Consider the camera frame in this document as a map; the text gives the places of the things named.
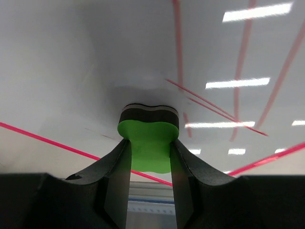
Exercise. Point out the pink framed whiteboard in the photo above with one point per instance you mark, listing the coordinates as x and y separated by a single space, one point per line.
233 69

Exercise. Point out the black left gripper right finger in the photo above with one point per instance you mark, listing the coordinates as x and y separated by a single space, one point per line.
206 198

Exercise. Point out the green foam eraser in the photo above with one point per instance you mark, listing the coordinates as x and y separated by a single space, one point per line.
150 130

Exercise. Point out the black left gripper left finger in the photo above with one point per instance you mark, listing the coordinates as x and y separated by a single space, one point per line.
93 198

